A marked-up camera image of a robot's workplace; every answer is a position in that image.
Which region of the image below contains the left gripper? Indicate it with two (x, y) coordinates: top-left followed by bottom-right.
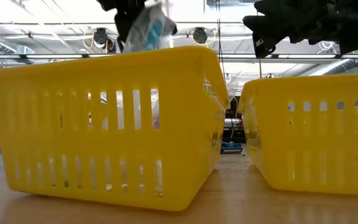
(96, 0), (178, 52)

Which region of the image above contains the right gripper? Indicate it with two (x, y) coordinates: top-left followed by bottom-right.
(242, 0), (341, 59)

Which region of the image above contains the blue toothbrush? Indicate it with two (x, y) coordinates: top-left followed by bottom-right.
(124, 2), (177, 53)

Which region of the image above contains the yellow slotted plastic basket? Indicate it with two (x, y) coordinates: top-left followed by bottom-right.
(237, 72), (358, 197)
(0, 45), (231, 212)

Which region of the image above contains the thin black hanging cable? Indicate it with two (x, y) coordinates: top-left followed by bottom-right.
(215, 0), (224, 74)

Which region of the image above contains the long white light rail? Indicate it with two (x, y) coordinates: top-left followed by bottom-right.
(0, 53), (358, 62)

